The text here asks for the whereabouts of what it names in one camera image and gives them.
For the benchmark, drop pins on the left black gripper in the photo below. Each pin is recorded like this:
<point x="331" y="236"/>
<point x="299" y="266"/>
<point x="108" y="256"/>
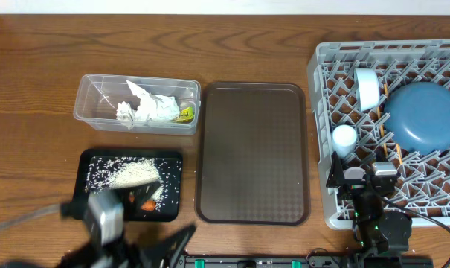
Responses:
<point x="134" y="257"/>

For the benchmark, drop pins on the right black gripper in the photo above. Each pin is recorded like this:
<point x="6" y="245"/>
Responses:
<point x="336" y="178"/>

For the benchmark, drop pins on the orange carrot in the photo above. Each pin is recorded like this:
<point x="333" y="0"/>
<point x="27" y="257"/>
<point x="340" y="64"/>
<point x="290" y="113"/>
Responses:
<point x="148" y="204"/>

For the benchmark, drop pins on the light blue cup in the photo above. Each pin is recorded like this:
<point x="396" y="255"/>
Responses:
<point x="344" y="138"/>

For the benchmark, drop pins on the wooden chopstick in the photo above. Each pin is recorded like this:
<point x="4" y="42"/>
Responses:
<point x="382" y="132"/>
<point x="397" y="147"/>

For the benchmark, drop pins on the dark blue plate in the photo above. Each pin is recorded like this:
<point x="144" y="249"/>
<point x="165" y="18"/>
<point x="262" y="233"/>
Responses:
<point x="420" y="117"/>

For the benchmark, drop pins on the light blue rice bowl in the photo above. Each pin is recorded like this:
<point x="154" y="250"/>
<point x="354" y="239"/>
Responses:
<point x="367" y="92"/>

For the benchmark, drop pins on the foil snack wrapper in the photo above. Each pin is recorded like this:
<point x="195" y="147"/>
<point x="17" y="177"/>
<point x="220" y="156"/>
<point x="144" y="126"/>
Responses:
<point x="185" y="116"/>

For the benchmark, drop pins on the large white tissue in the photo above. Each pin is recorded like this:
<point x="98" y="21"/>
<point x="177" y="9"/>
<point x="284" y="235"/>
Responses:
<point x="153" y="107"/>

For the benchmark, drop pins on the pink cup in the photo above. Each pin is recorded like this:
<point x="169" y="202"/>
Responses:
<point x="354" y="173"/>

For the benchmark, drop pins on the small white tissue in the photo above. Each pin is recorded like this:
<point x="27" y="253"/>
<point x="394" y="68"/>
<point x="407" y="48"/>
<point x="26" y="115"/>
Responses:
<point x="125" y="114"/>

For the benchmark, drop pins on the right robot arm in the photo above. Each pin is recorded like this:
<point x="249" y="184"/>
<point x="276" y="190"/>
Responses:
<point x="383" y="234"/>

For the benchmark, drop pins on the grey dishwasher rack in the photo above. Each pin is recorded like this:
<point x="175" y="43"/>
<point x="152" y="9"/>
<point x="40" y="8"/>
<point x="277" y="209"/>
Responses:
<point x="424" y="184"/>

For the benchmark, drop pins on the black plastic tray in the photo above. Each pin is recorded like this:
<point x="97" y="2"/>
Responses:
<point x="85" y="158"/>

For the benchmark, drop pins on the spilled white rice pile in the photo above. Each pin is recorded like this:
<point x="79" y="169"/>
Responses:
<point x="135" y="175"/>

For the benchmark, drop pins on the brown serving tray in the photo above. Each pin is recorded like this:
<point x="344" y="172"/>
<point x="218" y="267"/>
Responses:
<point x="253" y="163"/>

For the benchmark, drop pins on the clear plastic bin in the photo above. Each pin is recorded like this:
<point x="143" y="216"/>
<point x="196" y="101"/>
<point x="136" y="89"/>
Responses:
<point x="99" y="95"/>

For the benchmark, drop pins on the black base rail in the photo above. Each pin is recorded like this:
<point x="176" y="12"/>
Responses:
<point x="313" y="261"/>

